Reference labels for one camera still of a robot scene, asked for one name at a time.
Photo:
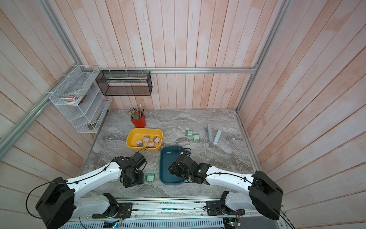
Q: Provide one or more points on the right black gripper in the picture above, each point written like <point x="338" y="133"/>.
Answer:
<point x="175" y="170"/>

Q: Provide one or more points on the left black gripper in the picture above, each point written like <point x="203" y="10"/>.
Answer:
<point x="140" y="181"/>

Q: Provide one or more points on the green plug cube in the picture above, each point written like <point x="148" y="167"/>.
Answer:
<point x="150" y="177"/>
<point x="188" y="133"/>
<point x="196" y="137"/>

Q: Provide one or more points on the teal plastic storage box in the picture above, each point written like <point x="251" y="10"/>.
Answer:
<point x="169" y="155"/>

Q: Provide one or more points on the yellow plastic storage box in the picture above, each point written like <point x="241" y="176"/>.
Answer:
<point x="140" y="133"/>

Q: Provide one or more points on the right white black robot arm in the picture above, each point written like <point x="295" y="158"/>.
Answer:
<point x="244" y="191"/>

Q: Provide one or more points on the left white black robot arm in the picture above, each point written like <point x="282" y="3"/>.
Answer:
<point x="64" y="199"/>

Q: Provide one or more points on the grey rectangular bar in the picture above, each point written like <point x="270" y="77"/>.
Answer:
<point x="209" y="133"/>

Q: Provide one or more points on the light blue cylinder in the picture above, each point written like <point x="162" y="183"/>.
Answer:
<point x="217" y="137"/>

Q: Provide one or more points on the red pencil holder cup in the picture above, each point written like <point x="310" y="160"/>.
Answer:
<point x="138" y="117"/>

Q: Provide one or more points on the tape roll on shelf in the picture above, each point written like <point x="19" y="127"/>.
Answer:
<point x="72" y="98"/>

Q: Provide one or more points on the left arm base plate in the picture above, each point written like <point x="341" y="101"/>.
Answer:
<point x="116" y="211"/>

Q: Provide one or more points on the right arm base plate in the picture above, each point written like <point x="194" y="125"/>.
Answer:
<point x="216" y="208"/>

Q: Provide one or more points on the white wire wall shelf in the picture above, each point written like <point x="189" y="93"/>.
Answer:
<point x="87" y="116"/>

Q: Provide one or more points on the black mesh wall basket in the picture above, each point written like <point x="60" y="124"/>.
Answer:
<point x="125" y="83"/>

